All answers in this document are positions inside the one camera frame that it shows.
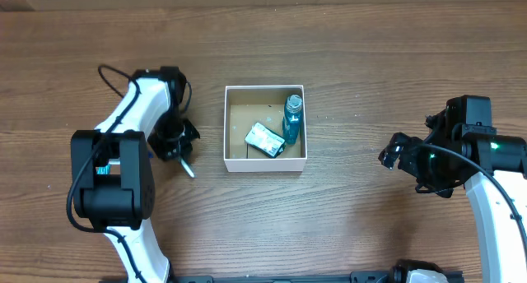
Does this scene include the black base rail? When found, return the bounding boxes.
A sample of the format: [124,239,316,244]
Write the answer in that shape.
[164,270,465,283]

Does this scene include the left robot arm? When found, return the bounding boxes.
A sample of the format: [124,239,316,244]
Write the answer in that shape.
[66,67,200,282]

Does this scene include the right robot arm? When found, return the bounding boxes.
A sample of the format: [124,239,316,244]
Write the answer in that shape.
[379,95,526,282]

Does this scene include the red toothpaste tube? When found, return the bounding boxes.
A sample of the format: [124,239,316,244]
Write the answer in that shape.
[96,165,111,175]

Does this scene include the blue mouthwash bottle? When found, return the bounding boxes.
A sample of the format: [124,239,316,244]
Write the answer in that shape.
[282,95,303,146]

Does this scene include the white cardboard box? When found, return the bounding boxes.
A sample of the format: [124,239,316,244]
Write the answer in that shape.
[223,85,308,172]

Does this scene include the green white soap packet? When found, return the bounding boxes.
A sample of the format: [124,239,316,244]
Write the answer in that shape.
[245,123,286,158]

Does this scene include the green white toothbrush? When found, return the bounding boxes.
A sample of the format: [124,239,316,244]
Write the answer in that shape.
[179,157,195,179]

